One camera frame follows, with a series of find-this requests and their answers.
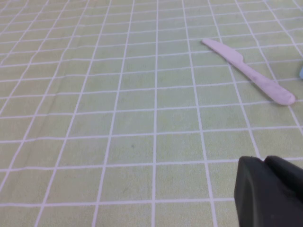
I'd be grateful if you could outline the pink plastic knife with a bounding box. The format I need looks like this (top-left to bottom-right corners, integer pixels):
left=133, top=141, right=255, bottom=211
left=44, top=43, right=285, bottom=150
left=202, top=38, right=296, bottom=106

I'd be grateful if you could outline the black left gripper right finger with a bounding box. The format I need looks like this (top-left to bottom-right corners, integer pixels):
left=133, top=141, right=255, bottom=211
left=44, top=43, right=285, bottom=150
left=264, top=155, right=303, bottom=204

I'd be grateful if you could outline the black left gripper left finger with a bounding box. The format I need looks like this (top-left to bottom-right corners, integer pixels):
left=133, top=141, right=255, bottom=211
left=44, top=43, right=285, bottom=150
left=233, top=155, right=303, bottom=227

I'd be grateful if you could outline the green checkered tablecloth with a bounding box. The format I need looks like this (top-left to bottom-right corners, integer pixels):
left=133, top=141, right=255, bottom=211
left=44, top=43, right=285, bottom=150
left=0, top=0, right=303, bottom=227

